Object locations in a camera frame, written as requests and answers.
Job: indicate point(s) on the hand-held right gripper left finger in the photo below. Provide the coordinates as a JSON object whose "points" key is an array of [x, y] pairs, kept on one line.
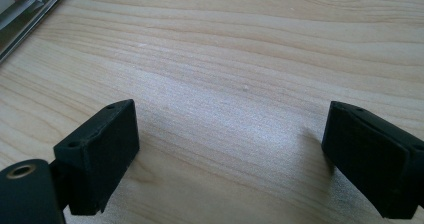
{"points": [[100, 164]]}

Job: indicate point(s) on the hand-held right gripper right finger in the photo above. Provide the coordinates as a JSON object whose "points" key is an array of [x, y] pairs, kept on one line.
{"points": [[370, 157]]}

